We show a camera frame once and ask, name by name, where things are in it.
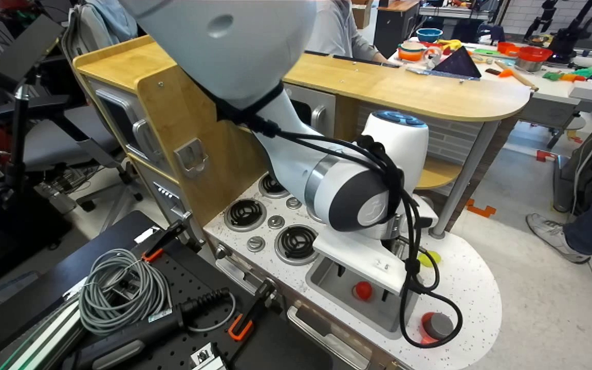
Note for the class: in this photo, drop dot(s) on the metal bowl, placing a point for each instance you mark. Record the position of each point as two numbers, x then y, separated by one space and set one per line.
529 65

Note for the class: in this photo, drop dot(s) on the black and orange clamp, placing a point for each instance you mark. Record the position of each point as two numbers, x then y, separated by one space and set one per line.
250 312
161 241

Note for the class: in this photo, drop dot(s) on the wooden toy kitchen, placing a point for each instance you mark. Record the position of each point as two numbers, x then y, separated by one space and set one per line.
419 87

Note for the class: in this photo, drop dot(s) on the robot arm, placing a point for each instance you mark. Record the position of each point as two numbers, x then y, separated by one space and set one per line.
234 46

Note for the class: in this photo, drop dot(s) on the wooden rolling pin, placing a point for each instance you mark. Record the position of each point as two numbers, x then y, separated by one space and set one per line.
516 74

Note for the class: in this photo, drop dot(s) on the black coil burner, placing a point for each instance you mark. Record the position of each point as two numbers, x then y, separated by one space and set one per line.
245 214
273 186
296 243

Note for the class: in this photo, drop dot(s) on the green toy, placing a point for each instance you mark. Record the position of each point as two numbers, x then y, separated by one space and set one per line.
585 72

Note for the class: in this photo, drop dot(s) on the black handheld tool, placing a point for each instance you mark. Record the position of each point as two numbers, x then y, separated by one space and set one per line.
136 334

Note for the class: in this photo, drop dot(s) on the red and grey cup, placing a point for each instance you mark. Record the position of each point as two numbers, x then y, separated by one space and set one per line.
436 326

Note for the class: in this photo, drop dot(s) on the orange floor bracket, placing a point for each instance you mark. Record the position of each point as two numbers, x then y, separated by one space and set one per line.
480 209

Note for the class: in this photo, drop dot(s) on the grey oven door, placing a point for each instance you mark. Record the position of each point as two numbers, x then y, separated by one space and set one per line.
275 300

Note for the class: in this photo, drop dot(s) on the grey microwave door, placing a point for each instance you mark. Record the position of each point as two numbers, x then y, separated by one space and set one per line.
121 121

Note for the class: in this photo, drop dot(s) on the yellow-green toy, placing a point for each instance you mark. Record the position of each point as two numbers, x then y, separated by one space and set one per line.
430 258

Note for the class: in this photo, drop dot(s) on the dark pyramid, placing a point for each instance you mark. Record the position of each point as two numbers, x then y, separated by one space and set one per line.
458 64

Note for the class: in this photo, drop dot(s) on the blue bowl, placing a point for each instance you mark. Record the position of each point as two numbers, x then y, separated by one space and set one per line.
429 34

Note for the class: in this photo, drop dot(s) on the orange and white bowl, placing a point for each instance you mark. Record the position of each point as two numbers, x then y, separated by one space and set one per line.
411 51

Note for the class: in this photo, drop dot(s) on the black machine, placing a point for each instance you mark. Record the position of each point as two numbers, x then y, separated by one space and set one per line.
571 31

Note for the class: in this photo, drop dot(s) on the toy kitchen sink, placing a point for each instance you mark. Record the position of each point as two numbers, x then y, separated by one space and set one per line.
337 288

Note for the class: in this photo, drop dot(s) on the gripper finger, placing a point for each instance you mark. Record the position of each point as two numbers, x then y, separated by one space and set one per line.
340 270
384 296

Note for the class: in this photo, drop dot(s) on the orange plush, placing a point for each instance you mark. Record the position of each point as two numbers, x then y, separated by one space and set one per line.
363 291

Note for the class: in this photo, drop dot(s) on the silver side hook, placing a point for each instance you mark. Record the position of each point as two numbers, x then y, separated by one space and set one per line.
191 156

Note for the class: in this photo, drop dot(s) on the office chair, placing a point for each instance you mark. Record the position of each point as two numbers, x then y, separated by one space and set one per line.
65 133

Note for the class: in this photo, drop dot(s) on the silver stove knob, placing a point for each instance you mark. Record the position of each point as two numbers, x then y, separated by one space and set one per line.
293 203
276 222
255 243

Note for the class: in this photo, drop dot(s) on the person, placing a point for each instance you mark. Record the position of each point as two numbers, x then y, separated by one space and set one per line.
591 216
337 28

